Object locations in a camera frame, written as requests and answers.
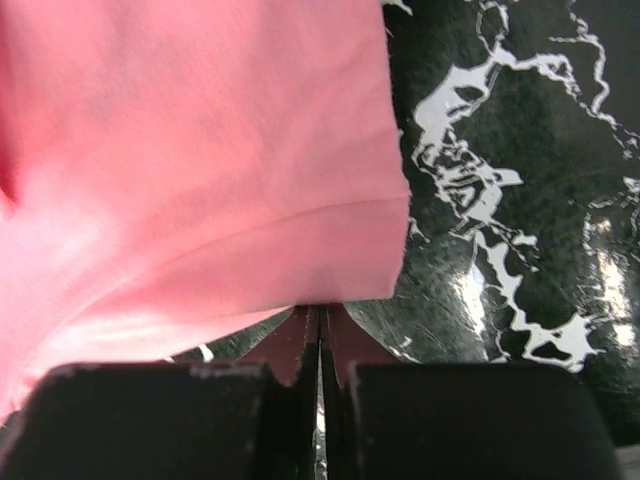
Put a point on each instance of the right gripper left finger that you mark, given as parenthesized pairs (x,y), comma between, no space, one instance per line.
(251,418)

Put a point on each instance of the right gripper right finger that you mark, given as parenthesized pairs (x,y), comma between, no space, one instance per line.
(392,419)

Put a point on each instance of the pink t shirt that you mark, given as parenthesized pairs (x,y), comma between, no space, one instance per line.
(175,171)

